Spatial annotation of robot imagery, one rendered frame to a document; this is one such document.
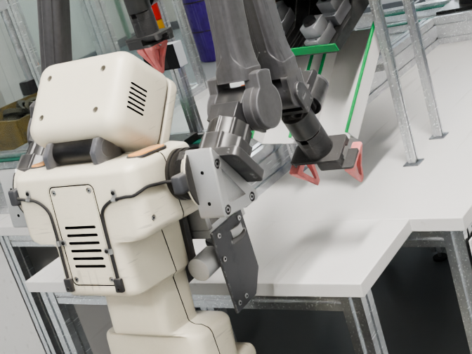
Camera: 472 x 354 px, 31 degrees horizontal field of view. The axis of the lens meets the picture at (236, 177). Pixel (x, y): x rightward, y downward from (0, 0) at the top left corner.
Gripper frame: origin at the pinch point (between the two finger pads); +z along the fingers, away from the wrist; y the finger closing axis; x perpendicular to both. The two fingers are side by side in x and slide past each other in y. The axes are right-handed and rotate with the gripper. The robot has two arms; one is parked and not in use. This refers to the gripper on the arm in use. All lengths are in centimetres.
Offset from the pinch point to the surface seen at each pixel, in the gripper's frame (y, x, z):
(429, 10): 2, -161, 35
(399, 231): -59, 13, 37
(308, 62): -28.9, -18.4, 8.7
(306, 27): -35.7, -10.9, -1.6
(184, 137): 23.9, -26.0, 27.4
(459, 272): -66, 7, 50
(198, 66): 88, -118, 31
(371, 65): -44.4, -19.1, 11.7
